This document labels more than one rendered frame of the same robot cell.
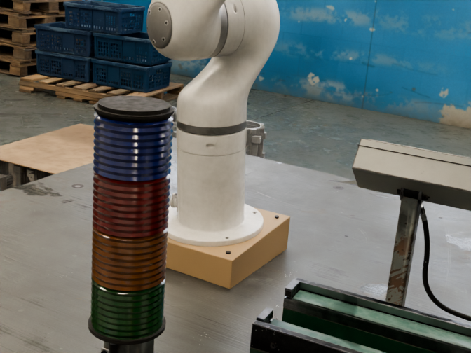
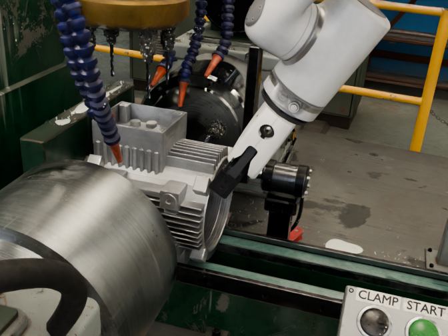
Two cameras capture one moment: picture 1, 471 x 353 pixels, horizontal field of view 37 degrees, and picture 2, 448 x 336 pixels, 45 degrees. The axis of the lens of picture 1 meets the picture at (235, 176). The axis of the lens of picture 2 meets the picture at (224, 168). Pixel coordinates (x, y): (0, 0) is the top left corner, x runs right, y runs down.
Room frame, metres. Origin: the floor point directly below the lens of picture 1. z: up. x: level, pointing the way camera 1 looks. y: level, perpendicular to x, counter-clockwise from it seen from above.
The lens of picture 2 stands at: (1.39, -0.56, 1.46)
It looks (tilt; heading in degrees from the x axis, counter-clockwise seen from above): 26 degrees down; 170
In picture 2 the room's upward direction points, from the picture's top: 4 degrees clockwise
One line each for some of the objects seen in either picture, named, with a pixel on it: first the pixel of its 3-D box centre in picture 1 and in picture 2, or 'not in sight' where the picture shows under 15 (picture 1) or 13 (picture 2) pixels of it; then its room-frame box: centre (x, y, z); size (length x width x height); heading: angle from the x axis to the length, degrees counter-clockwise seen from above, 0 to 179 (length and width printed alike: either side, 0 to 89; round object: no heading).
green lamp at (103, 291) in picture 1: (127, 300); not in sight; (0.52, 0.08, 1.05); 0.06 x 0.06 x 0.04
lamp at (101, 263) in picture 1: (129, 250); not in sight; (0.52, 0.08, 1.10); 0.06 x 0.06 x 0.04
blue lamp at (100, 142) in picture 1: (133, 142); not in sight; (0.52, 0.08, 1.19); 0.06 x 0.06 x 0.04
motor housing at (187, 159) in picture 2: not in sight; (163, 192); (0.58, -0.52, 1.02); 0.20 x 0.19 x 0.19; 64
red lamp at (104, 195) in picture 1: (131, 197); not in sight; (0.52, 0.08, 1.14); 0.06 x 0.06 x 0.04
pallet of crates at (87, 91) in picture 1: (104, 50); not in sight; (6.23, 1.24, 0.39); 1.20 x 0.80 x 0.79; 69
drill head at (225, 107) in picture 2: not in sight; (211, 113); (0.27, -0.40, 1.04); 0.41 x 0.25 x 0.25; 156
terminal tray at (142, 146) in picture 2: not in sight; (141, 137); (0.57, -0.55, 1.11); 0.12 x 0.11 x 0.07; 64
